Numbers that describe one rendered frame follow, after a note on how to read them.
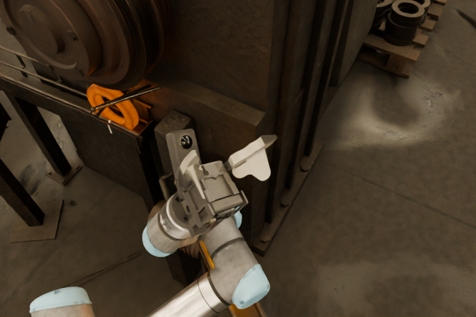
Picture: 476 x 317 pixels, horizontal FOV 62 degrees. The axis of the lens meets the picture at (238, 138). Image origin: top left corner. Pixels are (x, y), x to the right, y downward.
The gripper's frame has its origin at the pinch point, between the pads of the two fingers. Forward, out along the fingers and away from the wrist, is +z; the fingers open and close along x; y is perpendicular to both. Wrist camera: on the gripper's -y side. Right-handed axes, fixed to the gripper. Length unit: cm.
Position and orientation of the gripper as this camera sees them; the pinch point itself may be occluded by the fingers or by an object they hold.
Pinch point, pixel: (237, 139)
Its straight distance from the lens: 56.1
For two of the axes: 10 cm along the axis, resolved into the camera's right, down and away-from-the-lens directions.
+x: -7.5, 1.5, -6.4
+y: 4.5, 8.3, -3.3
